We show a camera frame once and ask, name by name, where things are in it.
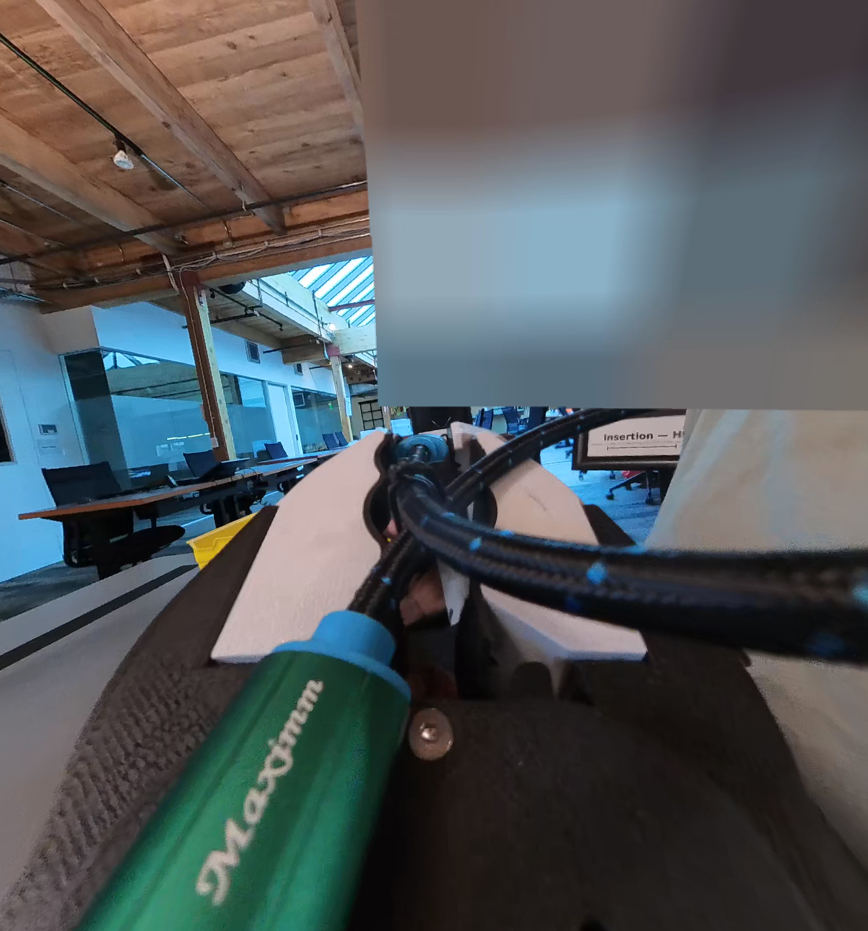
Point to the black office chair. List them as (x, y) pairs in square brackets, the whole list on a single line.
[(85, 484), (208, 464)]

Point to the white printed sign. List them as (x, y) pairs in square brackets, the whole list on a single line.
[(630, 440)]

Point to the wooden support post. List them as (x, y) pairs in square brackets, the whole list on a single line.
[(208, 364)]

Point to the white ceiling spot lamp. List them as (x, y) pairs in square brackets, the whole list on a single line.
[(122, 158)]

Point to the yellow plastic bin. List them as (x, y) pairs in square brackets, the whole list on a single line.
[(219, 542)]

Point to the wooden office desk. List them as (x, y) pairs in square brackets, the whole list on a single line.
[(114, 498)]

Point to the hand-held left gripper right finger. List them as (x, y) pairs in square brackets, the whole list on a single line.
[(543, 502)]

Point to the person's left hand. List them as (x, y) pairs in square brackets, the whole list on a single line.
[(423, 600)]

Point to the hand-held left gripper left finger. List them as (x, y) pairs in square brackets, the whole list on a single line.
[(295, 567)]

